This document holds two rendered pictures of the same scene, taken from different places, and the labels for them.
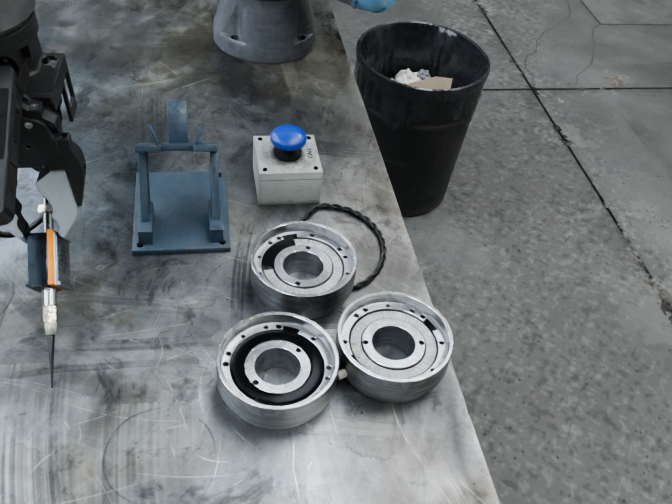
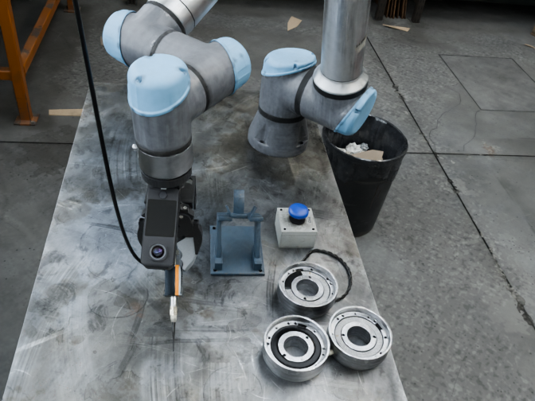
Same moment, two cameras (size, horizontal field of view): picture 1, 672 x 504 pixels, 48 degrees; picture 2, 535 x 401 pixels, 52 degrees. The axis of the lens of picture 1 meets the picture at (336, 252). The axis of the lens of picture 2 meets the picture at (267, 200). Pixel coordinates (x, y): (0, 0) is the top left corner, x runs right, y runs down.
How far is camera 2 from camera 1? 0.25 m
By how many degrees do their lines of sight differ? 5
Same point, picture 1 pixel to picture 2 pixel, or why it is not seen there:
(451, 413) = (390, 378)
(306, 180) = (307, 235)
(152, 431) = (228, 379)
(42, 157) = (184, 231)
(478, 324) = (395, 313)
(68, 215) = (189, 258)
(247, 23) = (270, 134)
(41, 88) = (186, 196)
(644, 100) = (509, 164)
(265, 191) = (283, 240)
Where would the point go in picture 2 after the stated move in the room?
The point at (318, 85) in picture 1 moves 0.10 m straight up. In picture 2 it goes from (310, 173) to (318, 137)
